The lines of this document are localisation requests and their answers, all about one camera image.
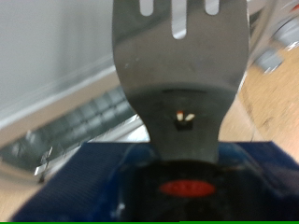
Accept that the black slotted spatula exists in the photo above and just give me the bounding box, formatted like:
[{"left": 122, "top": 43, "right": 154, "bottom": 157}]
[{"left": 111, "top": 0, "right": 260, "bottom": 222}]

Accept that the blue spatula grip block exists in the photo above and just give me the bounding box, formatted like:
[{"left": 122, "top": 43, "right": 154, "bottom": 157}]
[{"left": 10, "top": 141, "right": 299, "bottom": 222}]

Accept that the silver toaster oven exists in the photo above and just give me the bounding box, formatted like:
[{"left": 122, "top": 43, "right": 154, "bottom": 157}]
[{"left": 0, "top": 0, "right": 150, "bottom": 188}]

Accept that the wire oven rack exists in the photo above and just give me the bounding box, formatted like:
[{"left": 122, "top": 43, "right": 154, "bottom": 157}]
[{"left": 0, "top": 85, "right": 141, "bottom": 175}]

